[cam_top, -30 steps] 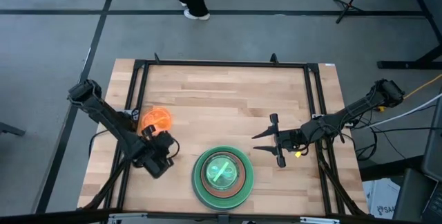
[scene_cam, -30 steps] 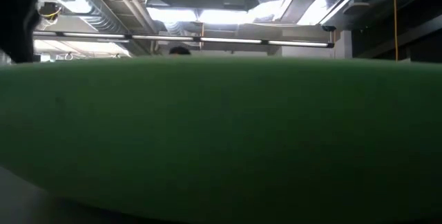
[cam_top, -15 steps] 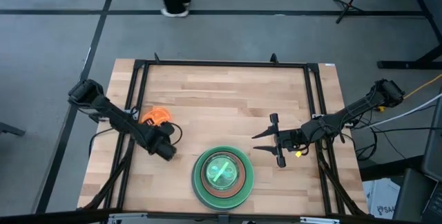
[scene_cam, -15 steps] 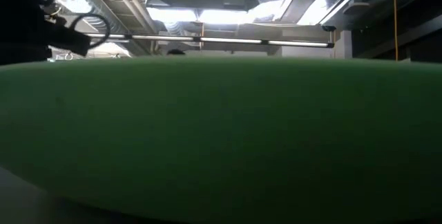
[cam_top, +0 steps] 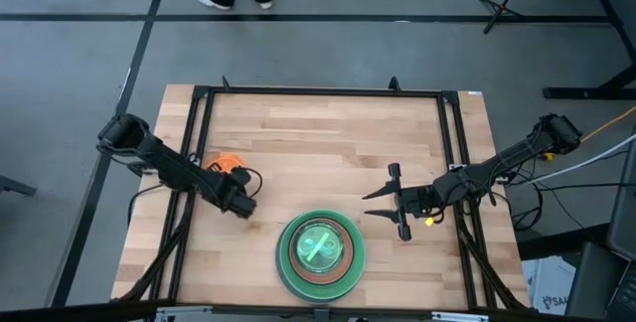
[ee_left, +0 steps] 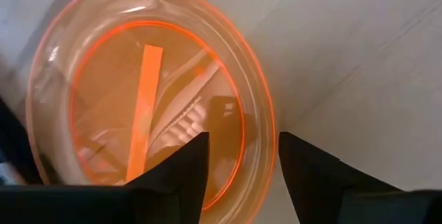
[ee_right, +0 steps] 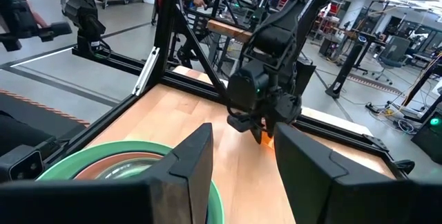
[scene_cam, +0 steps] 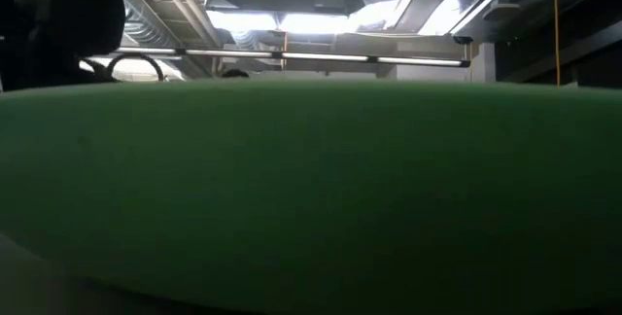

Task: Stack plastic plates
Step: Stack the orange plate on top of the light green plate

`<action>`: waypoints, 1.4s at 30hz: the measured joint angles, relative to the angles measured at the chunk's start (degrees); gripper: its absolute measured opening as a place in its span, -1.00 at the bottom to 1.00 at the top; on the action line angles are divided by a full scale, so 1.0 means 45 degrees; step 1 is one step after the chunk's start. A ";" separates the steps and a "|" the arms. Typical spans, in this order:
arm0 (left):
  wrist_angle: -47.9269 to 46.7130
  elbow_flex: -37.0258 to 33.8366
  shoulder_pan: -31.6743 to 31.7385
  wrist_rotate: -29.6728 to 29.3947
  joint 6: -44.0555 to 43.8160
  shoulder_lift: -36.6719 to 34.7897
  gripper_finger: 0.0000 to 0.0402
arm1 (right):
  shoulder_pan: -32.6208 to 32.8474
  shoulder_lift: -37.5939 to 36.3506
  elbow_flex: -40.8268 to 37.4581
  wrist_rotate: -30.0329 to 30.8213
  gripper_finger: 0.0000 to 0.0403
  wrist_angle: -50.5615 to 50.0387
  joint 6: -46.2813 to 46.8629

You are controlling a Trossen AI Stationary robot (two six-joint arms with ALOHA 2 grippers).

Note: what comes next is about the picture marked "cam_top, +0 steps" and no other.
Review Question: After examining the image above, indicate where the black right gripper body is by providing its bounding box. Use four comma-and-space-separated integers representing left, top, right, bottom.
389, 162, 441, 242

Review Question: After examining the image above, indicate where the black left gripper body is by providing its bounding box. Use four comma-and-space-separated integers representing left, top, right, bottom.
215, 165, 259, 220

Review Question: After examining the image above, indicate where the small red translucent plate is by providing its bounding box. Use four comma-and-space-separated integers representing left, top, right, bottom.
295, 218, 346, 274

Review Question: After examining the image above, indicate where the small blue translucent plate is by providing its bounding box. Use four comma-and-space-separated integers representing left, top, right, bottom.
296, 220, 344, 272

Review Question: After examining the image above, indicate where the terracotta brown plastic plate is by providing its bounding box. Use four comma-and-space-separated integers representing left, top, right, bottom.
288, 220, 355, 286

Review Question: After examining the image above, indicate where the small orange translucent plate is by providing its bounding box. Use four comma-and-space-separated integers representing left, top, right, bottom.
205, 152, 247, 175

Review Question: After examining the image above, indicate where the large grey plastic plate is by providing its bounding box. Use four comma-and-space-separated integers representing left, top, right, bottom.
274, 210, 368, 306

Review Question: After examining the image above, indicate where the white printed box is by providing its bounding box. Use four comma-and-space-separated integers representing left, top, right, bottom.
521, 255, 577, 316

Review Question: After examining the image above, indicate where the black chair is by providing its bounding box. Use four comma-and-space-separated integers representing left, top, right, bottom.
565, 137, 636, 322

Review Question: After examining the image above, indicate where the grey furniture foot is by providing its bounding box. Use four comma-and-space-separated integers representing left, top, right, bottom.
0, 175, 39, 198

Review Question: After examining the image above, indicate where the black desk leg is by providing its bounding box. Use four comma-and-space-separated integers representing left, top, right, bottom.
541, 0, 636, 100

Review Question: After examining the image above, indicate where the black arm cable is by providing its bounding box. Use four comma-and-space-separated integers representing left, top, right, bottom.
126, 182, 168, 228

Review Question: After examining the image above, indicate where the black metal table frame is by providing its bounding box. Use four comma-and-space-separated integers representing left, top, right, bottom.
111, 76, 531, 313

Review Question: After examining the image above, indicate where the white cable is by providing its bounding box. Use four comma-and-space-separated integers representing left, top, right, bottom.
526, 132, 636, 184

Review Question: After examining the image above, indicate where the yellow extension cable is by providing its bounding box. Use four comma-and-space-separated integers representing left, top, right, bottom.
542, 106, 636, 161

